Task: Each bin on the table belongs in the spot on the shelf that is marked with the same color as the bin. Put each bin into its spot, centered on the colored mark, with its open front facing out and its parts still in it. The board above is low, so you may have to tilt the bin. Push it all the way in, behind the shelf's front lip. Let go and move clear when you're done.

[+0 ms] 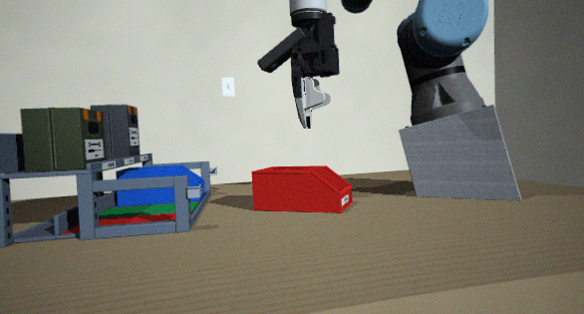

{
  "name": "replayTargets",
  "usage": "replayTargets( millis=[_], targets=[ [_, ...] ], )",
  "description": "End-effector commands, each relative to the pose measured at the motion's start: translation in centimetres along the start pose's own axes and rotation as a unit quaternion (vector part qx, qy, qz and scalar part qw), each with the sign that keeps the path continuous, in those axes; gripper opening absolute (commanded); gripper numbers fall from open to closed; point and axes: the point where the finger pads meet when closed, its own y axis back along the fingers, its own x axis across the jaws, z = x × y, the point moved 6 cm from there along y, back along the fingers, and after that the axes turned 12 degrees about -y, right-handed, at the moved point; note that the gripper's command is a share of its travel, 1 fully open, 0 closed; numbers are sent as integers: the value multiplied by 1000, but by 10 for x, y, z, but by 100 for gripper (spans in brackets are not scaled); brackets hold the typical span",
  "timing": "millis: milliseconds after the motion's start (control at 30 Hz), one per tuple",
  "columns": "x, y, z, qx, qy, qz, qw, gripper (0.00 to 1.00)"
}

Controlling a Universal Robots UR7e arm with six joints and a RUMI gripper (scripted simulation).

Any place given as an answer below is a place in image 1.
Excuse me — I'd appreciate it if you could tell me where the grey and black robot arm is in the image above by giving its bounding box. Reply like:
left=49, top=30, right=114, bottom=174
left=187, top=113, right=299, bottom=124
left=257, top=0, right=488, bottom=126

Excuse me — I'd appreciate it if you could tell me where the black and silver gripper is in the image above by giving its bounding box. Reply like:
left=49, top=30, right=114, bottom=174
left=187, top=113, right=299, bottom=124
left=291, top=12, right=340, bottom=129

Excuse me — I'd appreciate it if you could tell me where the red plastic bin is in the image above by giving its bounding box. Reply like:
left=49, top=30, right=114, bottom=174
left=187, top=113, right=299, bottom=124
left=252, top=165, right=352, bottom=213

